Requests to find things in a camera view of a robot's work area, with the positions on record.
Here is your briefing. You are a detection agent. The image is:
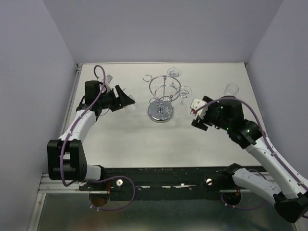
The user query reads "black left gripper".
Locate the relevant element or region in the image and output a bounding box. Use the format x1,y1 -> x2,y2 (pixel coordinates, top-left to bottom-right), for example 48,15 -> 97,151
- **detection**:
98,84 -> 136,112

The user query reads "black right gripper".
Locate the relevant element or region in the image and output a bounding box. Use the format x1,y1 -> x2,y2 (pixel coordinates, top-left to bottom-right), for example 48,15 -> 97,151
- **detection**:
192,94 -> 231,130

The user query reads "clear wine glass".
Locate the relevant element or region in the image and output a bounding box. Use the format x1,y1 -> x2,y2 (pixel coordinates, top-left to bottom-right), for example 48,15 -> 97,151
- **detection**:
174,86 -> 193,121
124,95 -> 137,112
167,67 -> 182,87
223,83 -> 239,97

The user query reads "chrome wine glass rack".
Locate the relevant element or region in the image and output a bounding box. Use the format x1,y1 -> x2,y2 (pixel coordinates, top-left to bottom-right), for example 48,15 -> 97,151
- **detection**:
142,75 -> 181,124

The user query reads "clear wine glass front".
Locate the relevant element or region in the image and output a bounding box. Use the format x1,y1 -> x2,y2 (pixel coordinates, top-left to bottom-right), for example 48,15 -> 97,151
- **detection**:
223,83 -> 239,97

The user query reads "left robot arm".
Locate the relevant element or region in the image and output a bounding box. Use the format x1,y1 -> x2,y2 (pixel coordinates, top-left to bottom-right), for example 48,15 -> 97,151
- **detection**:
47,80 -> 135,190

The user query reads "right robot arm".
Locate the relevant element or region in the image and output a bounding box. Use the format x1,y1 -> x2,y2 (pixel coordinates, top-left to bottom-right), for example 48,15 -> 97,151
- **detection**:
190,96 -> 308,223

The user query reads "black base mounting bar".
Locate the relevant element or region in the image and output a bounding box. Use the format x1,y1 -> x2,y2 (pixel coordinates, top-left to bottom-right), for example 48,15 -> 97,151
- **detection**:
79,167 -> 242,205

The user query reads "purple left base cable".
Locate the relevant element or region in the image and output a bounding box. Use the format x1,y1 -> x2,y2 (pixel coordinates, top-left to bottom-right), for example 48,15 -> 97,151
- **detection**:
89,176 -> 137,212

